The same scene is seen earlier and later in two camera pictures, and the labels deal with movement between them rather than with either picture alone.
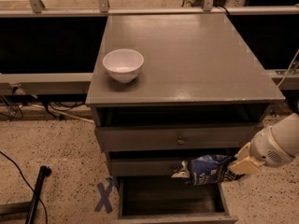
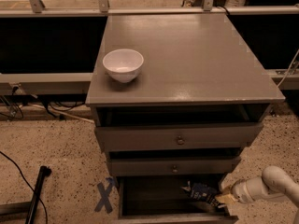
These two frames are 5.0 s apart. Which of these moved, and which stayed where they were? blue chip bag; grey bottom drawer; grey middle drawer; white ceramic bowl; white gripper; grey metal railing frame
Moved: blue chip bag; white gripper
Stayed: grey metal railing frame; white ceramic bowl; grey middle drawer; grey bottom drawer
